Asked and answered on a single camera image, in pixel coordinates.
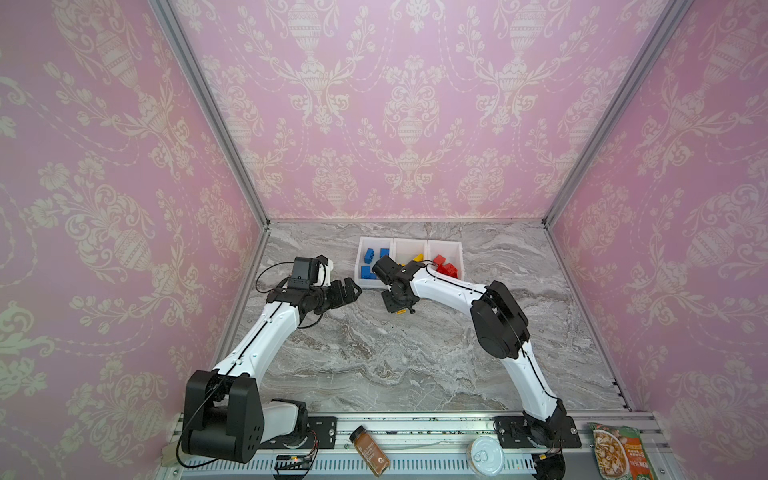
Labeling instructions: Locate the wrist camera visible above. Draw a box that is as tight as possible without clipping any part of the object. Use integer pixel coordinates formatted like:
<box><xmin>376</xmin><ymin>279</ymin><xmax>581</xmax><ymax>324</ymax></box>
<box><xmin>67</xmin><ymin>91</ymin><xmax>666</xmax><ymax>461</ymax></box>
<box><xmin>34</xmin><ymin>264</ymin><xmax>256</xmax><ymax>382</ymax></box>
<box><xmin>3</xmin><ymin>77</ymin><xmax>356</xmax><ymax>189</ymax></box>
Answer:
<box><xmin>314</xmin><ymin>255</ymin><xmax>334</xmax><ymax>287</ymax></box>
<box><xmin>371</xmin><ymin>256</ymin><xmax>402</xmax><ymax>285</ymax></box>

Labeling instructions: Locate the green noodle packet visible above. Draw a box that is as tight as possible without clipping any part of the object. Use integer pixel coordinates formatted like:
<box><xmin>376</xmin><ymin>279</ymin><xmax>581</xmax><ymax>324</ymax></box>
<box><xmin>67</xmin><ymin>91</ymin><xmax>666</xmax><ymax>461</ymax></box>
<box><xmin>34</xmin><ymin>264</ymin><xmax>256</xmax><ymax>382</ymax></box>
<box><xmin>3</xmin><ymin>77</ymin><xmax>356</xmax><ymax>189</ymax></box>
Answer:
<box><xmin>589</xmin><ymin>423</ymin><xmax>657</xmax><ymax>480</ymax></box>

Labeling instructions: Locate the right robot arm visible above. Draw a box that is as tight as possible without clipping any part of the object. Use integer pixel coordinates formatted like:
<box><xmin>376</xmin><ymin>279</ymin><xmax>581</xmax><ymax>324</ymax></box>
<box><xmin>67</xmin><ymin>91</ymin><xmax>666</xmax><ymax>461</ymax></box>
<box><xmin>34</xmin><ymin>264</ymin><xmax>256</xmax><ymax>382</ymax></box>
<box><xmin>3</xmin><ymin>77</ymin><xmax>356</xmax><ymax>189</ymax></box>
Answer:
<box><xmin>372</xmin><ymin>256</ymin><xmax>568</xmax><ymax>447</ymax></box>

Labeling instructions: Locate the aluminium front rail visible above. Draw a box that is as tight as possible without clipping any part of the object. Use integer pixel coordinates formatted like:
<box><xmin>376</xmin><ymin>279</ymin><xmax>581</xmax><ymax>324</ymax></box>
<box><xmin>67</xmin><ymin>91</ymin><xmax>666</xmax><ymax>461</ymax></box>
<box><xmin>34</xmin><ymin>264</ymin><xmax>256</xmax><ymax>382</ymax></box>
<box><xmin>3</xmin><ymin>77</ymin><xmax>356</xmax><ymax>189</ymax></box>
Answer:
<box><xmin>155</xmin><ymin>410</ymin><xmax>685</xmax><ymax>479</ymax></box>

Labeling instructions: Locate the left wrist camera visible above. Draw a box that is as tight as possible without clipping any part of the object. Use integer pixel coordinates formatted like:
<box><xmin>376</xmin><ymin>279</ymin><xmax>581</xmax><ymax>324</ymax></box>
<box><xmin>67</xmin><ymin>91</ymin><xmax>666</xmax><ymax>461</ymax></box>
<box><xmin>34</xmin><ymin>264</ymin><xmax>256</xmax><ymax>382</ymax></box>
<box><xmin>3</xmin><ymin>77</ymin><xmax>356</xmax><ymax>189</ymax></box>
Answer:
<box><xmin>314</xmin><ymin>255</ymin><xmax>334</xmax><ymax>287</ymax></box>

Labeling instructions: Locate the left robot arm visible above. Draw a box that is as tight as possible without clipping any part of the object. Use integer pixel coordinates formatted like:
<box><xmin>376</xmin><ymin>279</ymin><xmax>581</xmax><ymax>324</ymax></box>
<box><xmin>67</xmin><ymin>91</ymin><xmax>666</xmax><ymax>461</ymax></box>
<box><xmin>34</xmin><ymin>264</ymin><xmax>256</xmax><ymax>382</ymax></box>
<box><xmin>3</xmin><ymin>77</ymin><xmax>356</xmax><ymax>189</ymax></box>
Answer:
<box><xmin>175</xmin><ymin>255</ymin><xmax>362</xmax><ymax>463</ymax></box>

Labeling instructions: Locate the white three-compartment bin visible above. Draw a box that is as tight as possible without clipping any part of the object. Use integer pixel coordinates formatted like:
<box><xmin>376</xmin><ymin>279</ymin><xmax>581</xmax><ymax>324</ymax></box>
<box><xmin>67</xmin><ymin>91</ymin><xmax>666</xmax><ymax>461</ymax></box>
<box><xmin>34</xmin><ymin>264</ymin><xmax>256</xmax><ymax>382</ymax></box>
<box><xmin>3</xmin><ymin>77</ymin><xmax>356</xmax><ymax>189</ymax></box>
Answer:
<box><xmin>353</xmin><ymin>236</ymin><xmax>466</xmax><ymax>289</ymax></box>

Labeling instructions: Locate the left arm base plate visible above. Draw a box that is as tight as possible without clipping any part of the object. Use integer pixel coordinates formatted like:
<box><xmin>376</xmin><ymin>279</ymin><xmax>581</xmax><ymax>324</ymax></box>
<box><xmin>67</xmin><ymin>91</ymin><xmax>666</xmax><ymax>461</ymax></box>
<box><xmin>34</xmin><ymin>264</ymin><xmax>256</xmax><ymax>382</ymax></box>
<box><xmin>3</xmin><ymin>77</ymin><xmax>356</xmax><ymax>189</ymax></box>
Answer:
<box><xmin>260</xmin><ymin>416</ymin><xmax>338</xmax><ymax>450</ymax></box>

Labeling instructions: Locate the small circuit board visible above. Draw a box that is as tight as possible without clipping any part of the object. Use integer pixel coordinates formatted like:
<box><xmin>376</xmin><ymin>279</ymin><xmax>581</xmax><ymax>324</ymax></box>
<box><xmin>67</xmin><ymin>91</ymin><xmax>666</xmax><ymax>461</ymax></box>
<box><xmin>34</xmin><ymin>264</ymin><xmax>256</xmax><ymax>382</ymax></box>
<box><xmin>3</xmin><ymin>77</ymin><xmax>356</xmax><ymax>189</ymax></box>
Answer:
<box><xmin>275</xmin><ymin>455</ymin><xmax>314</xmax><ymax>472</ymax></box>

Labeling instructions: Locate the brown spice jar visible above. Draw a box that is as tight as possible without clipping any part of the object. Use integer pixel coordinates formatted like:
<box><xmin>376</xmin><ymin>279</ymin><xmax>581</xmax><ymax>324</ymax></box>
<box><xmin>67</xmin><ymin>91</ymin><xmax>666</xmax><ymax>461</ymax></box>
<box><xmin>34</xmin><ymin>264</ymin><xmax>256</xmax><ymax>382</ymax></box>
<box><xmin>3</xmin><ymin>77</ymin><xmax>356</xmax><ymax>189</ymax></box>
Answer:
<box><xmin>349</xmin><ymin>425</ymin><xmax>391</xmax><ymax>477</ymax></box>

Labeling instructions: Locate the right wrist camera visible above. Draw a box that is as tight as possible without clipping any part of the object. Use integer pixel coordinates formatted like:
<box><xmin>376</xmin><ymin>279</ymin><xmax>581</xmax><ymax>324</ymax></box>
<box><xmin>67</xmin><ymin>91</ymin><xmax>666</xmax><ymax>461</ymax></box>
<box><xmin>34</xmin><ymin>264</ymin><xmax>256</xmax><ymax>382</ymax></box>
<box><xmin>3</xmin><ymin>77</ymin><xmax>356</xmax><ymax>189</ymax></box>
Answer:
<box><xmin>371</xmin><ymin>256</ymin><xmax>402</xmax><ymax>285</ymax></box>

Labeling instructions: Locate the white round lid cup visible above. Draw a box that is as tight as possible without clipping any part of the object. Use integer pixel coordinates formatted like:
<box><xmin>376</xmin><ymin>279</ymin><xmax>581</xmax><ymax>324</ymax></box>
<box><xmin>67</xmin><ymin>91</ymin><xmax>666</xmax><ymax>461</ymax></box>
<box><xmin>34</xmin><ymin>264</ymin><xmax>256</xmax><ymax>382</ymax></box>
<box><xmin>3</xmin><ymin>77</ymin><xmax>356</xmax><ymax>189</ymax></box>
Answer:
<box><xmin>467</xmin><ymin>436</ymin><xmax>505</xmax><ymax>478</ymax></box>

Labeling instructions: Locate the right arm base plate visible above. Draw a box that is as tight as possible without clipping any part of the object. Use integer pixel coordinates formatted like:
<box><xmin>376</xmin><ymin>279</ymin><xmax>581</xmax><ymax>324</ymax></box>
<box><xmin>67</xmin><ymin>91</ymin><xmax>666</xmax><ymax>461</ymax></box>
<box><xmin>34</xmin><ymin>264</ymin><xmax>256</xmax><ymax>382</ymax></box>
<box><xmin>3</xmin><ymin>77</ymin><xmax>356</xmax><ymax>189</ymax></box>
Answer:
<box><xmin>493</xmin><ymin>416</ymin><xmax>582</xmax><ymax>449</ymax></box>

